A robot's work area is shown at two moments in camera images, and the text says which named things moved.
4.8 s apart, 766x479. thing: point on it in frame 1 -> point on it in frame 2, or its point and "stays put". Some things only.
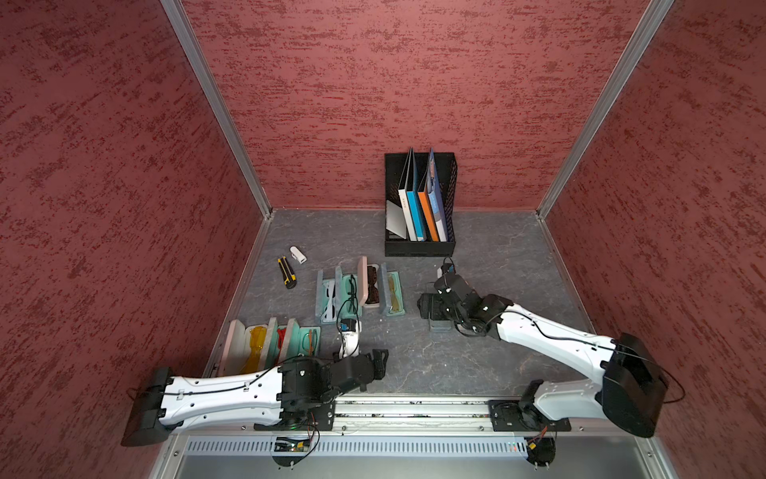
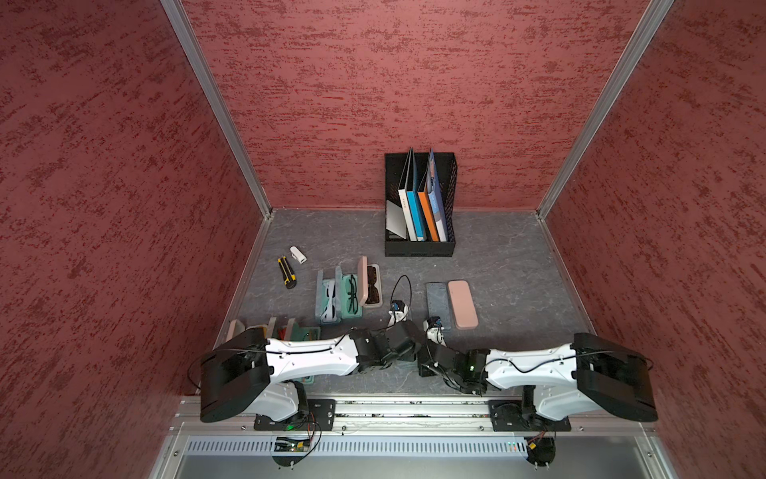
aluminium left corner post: x=195 y=55 stays put
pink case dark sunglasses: x=368 y=283 stays put
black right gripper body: x=440 y=310 -> x=426 y=371
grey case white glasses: x=329 y=297 stays put
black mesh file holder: x=447 y=168 stays put
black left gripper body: x=377 y=368 -> x=408 y=356
